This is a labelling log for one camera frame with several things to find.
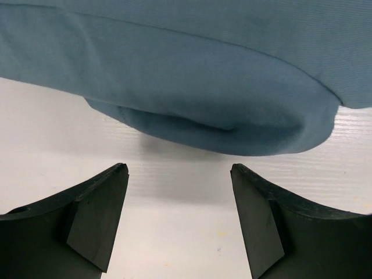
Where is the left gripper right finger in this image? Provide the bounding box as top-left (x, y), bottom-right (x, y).
top-left (230, 164), bottom-right (371, 279)

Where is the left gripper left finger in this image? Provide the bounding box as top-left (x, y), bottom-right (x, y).
top-left (1, 163), bottom-right (129, 278)

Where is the grey-blue t shirt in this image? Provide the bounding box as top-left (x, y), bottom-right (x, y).
top-left (1, 1), bottom-right (371, 156)

